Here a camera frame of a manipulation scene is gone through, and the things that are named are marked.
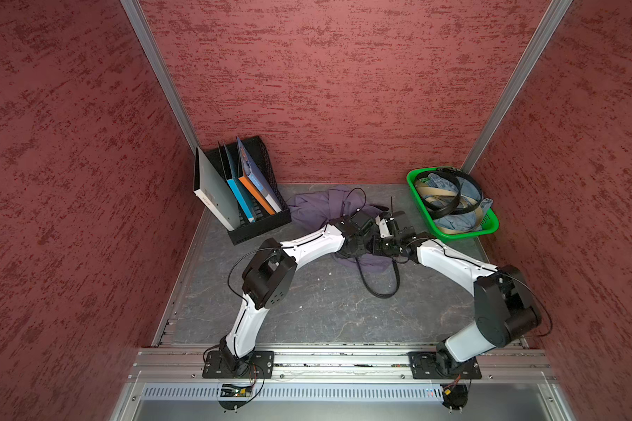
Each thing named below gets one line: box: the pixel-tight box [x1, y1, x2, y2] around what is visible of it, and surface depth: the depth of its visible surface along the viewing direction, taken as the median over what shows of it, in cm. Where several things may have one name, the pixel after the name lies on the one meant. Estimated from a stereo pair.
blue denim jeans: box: [423, 172, 494, 231], surface depth 102 cm
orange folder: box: [237, 168, 277, 215], surface depth 89 cm
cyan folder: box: [222, 142, 257, 224], surface depth 87 cm
